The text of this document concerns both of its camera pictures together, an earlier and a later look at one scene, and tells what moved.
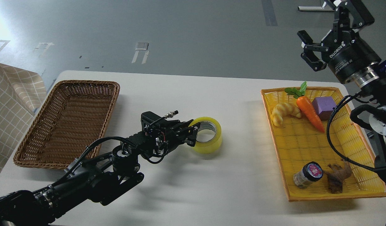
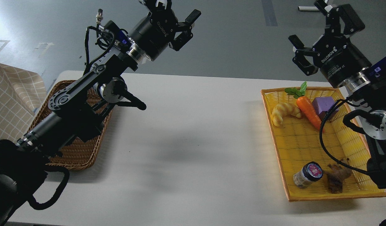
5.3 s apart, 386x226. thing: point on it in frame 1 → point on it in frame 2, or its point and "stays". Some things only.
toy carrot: [305, 104] stays
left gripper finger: [190, 137] → [185, 27]
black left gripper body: [168, 136] → [153, 35]
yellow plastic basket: [323, 152] stays
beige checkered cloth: [17, 95] stays
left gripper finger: [182, 125] → [155, 7]
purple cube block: [323, 106] stays
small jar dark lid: [312, 172] stays
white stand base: [315, 8] stays
